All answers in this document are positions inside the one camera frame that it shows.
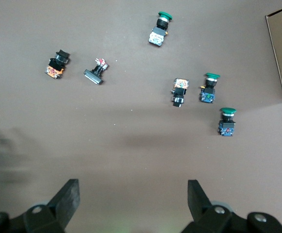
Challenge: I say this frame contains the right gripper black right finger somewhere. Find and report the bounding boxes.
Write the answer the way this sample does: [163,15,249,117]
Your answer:
[182,179,282,233]

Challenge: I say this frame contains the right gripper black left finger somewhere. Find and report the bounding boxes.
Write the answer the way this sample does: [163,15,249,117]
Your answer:
[0,179,81,233]

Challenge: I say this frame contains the green mushroom push button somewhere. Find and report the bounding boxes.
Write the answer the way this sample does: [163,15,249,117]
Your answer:
[199,72,221,104]
[148,11,174,47]
[217,107,237,137]

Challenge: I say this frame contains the black square button red terminals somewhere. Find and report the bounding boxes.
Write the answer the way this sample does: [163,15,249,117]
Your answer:
[83,57,109,85]

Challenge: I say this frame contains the beige black switch part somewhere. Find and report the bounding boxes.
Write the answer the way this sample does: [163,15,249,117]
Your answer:
[170,77,190,108]

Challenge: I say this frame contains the black selector switch orange block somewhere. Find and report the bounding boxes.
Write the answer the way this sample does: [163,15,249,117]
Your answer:
[44,49,71,80]

